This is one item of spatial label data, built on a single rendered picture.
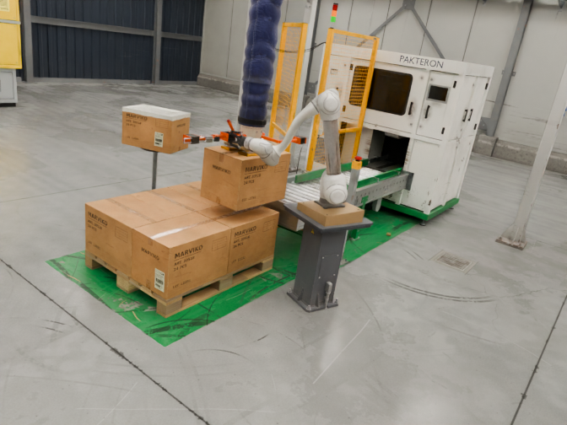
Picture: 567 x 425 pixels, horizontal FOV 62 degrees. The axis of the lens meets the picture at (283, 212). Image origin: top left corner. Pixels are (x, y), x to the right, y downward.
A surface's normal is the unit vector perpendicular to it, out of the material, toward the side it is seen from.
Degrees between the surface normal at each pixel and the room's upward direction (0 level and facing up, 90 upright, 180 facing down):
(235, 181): 89
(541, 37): 90
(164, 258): 90
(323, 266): 90
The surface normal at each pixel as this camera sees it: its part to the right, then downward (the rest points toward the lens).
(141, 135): -0.29, 0.29
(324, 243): 0.53, 0.36
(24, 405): 0.14, -0.93
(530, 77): -0.61, 0.19
